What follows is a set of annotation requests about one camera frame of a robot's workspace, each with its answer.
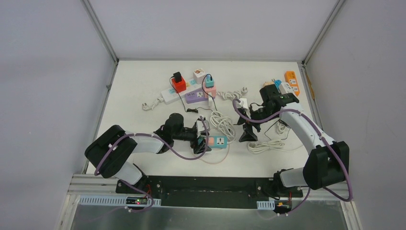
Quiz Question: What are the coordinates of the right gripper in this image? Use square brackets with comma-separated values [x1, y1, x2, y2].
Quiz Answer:
[237, 106, 277, 142]

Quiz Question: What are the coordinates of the teal power strip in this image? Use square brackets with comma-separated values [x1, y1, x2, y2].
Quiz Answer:
[208, 136, 228, 149]

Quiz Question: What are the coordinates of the pink cube socket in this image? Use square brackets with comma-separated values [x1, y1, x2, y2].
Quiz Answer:
[203, 84, 217, 98]

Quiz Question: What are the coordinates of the purple power strip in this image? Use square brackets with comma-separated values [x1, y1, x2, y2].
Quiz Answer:
[185, 90, 208, 104]

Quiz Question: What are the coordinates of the teal charger plug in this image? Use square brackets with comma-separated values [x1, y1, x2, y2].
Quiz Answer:
[204, 75, 214, 88]

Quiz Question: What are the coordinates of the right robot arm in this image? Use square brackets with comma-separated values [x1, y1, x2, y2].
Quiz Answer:
[232, 84, 352, 196]

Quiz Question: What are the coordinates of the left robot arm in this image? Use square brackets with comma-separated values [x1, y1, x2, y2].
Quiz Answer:
[84, 113, 210, 194]

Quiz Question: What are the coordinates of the red cube socket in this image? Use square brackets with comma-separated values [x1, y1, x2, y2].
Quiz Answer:
[171, 78, 187, 93]

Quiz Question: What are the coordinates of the white cube socket with picture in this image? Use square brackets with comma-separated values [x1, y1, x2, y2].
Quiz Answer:
[193, 69, 206, 84]

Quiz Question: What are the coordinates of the white flat adapter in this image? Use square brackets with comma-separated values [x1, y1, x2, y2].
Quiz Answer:
[208, 97, 214, 108]

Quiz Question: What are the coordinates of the beige cube adapter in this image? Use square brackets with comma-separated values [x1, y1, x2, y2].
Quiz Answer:
[262, 81, 275, 88]

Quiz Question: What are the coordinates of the small blue adapter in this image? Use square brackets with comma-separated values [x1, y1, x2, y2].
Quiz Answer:
[273, 79, 282, 90]

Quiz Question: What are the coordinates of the white power strip right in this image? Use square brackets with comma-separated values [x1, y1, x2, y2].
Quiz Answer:
[278, 82, 300, 96]

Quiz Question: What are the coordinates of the white long power strip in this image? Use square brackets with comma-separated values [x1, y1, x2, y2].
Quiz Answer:
[160, 78, 210, 105]

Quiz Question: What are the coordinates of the orange power strip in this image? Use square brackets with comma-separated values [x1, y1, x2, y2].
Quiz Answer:
[284, 71, 300, 96]

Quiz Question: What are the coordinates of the black charger on red cube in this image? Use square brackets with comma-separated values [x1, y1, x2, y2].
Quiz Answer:
[173, 72, 182, 83]

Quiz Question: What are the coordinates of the teal strip white cord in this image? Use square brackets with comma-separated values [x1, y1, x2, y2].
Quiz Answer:
[209, 111, 237, 143]

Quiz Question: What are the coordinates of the coiled white cable front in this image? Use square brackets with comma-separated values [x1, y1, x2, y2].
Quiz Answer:
[247, 139, 305, 155]

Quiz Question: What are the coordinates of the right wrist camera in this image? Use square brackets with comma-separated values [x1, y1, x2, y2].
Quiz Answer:
[237, 98, 249, 112]

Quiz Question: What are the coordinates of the white strip cord right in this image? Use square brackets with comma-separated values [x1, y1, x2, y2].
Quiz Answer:
[274, 120, 291, 136]

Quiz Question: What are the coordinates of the white cable with plug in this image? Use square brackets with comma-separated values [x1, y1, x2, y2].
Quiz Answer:
[217, 87, 249, 103]

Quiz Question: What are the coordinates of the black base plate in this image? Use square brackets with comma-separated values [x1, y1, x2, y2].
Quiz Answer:
[135, 176, 304, 209]

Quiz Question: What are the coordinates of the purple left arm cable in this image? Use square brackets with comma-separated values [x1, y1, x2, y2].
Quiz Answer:
[94, 115, 210, 213]

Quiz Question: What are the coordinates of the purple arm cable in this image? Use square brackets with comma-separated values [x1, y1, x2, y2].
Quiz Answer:
[94, 115, 210, 213]
[232, 98, 354, 220]

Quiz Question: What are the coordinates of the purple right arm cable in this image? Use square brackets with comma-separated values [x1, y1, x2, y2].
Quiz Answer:
[232, 98, 354, 220]

